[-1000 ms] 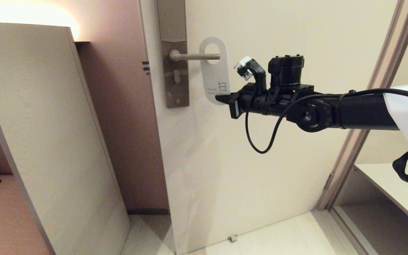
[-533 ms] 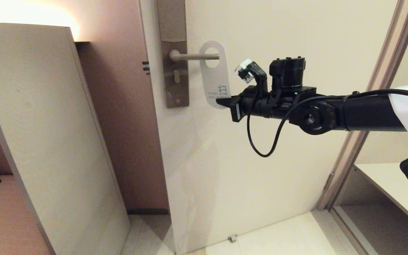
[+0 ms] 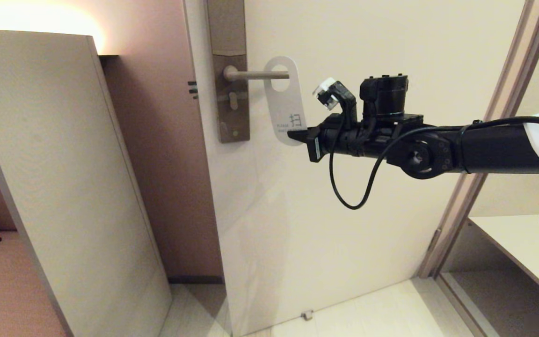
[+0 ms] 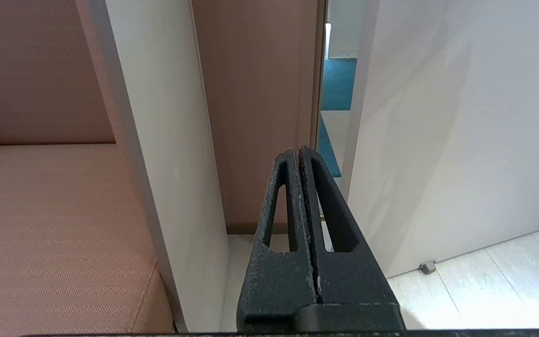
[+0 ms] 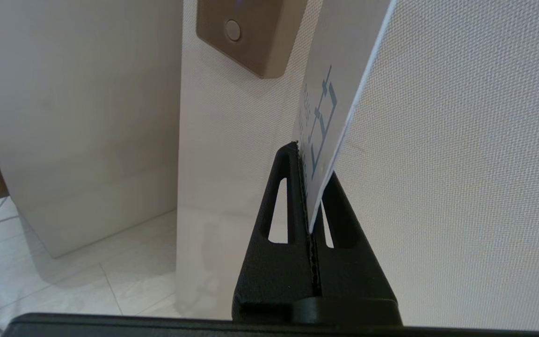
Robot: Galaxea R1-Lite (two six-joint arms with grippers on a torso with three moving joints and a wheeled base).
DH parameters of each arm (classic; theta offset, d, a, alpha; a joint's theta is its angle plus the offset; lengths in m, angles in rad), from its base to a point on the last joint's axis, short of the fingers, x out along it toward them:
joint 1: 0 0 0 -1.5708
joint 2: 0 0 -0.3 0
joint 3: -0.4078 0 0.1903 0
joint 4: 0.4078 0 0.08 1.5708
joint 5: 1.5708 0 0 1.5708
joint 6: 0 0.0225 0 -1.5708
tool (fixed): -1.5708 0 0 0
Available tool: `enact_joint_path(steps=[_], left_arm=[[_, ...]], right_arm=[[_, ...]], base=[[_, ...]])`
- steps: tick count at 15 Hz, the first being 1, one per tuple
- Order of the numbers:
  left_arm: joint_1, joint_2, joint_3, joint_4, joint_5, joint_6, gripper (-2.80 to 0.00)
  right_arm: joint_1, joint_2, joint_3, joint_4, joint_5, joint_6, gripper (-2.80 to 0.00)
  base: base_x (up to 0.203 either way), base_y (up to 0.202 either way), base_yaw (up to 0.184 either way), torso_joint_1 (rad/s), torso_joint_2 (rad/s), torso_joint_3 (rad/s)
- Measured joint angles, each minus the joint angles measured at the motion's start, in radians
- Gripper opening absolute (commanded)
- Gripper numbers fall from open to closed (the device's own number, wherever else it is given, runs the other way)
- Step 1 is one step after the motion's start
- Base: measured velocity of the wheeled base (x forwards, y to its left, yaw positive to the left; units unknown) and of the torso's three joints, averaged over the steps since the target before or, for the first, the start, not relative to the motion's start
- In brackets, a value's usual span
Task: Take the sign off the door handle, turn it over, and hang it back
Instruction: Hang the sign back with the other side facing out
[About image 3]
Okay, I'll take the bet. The blue do-not-disturb door hanger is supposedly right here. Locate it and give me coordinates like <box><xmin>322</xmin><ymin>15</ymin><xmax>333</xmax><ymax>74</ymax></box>
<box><xmin>264</xmin><ymin>56</ymin><xmax>308</xmax><ymax>147</ymax></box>

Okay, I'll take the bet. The cream door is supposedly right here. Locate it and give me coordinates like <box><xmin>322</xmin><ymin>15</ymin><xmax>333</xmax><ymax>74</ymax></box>
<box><xmin>183</xmin><ymin>0</ymin><xmax>525</xmax><ymax>337</ymax></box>

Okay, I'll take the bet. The brown metal lock plate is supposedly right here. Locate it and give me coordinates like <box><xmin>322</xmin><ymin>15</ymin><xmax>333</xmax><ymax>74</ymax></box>
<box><xmin>206</xmin><ymin>0</ymin><xmax>250</xmax><ymax>143</ymax></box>

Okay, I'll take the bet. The dark baseboard strip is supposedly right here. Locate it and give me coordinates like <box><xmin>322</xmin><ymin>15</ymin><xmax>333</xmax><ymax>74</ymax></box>
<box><xmin>168</xmin><ymin>276</ymin><xmax>225</xmax><ymax>285</ymax></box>

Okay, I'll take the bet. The white shelf board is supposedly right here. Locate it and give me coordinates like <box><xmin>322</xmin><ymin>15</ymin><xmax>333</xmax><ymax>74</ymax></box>
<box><xmin>467</xmin><ymin>213</ymin><xmax>539</xmax><ymax>313</ymax></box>

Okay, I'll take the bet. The beige partition panel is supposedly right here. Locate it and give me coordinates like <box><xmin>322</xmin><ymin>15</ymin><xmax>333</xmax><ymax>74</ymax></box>
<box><xmin>0</xmin><ymin>29</ymin><xmax>173</xmax><ymax>337</ymax></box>

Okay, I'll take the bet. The black right camera bracket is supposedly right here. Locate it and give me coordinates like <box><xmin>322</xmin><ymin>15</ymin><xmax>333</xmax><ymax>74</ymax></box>
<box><xmin>326</xmin><ymin>81</ymin><xmax>359</xmax><ymax>132</ymax></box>

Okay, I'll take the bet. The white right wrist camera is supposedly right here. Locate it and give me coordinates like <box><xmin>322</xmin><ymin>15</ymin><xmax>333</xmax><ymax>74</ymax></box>
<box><xmin>313</xmin><ymin>78</ymin><xmax>340</xmax><ymax>111</ymax></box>

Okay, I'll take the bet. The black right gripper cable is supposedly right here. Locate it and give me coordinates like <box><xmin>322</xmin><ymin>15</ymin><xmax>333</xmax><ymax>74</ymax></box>
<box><xmin>328</xmin><ymin>116</ymin><xmax>539</xmax><ymax>210</ymax></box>

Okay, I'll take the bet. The metal door handle lever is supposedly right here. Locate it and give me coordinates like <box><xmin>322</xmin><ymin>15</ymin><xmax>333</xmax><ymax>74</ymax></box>
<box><xmin>224</xmin><ymin>66</ymin><xmax>290</xmax><ymax>81</ymax></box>

